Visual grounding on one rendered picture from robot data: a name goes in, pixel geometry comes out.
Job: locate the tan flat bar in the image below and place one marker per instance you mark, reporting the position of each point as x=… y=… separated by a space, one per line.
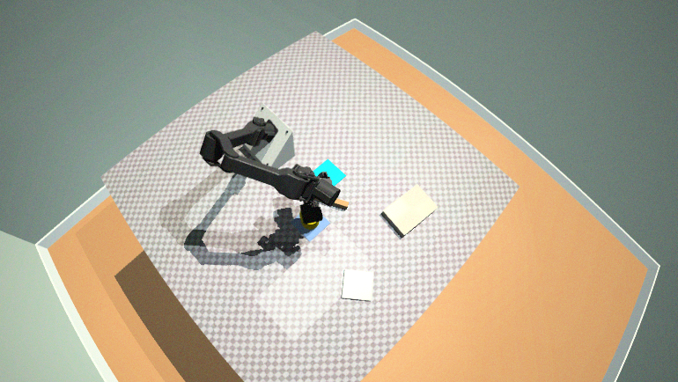
x=341 y=203

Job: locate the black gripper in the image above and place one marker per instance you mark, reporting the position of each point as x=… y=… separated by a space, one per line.
x=311 y=211

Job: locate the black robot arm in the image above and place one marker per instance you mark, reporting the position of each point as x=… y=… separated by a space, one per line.
x=287 y=181

